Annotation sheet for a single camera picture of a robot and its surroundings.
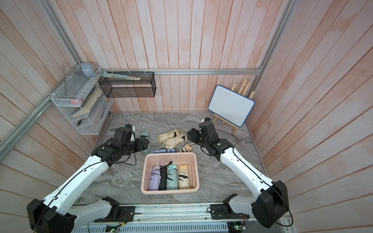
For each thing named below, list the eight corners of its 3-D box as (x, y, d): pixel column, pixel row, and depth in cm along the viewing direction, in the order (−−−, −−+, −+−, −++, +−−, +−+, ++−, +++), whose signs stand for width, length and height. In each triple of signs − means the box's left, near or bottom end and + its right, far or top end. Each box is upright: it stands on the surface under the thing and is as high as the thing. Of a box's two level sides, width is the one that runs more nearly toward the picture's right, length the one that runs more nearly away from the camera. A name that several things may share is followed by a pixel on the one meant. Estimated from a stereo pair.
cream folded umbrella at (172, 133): (159, 144, 102) (158, 141, 98) (156, 139, 104) (155, 135, 101) (180, 136, 106) (180, 132, 102) (177, 131, 109) (177, 127, 105)
